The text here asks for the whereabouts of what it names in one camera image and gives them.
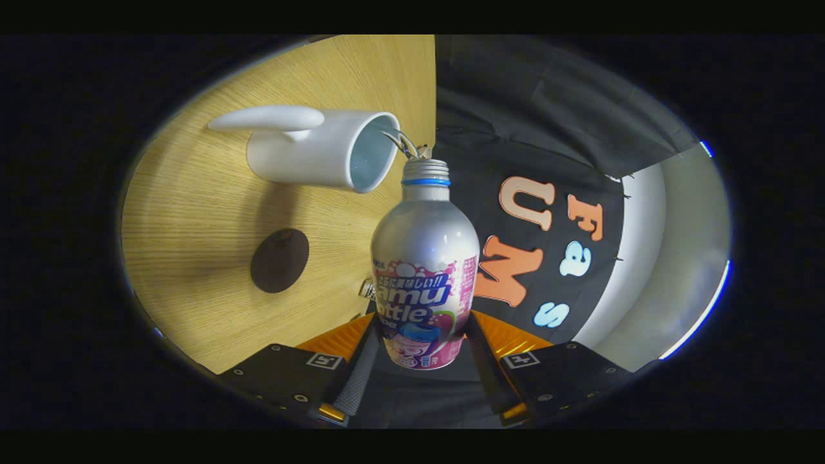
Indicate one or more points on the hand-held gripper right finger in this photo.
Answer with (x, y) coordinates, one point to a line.
(490, 377)

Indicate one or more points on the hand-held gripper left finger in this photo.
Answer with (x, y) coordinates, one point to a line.
(354, 380)

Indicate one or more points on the dark brown round coaster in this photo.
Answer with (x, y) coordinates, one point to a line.
(280, 261)

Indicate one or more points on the silver juice bottle pink label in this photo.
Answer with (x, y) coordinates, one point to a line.
(425, 238)

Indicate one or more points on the white cup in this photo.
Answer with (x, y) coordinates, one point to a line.
(303, 151)

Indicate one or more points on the wooden table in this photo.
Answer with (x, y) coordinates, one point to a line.
(193, 212)

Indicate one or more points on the white round plate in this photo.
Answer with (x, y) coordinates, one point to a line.
(403, 147)

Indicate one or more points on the black backdrop cloth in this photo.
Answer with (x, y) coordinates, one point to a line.
(515, 103)

